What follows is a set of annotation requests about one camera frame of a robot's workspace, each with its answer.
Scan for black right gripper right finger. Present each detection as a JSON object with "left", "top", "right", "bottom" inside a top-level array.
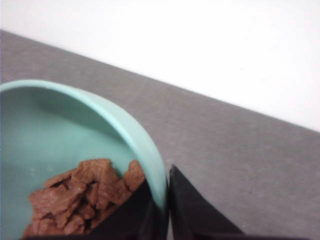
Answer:
[{"left": 169, "top": 164, "right": 248, "bottom": 240}]

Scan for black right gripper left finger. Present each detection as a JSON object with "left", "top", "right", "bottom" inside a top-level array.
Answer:
[{"left": 26, "top": 181, "right": 167, "bottom": 240}]

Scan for brown beef pieces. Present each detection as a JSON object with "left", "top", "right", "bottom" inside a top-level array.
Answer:
[{"left": 21, "top": 158, "right": 145, "bottom": 239}]

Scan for mint green bowl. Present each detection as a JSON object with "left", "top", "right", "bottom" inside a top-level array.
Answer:
[{"left": 0, "top": 79, "right": 169, "bottom": 240}]

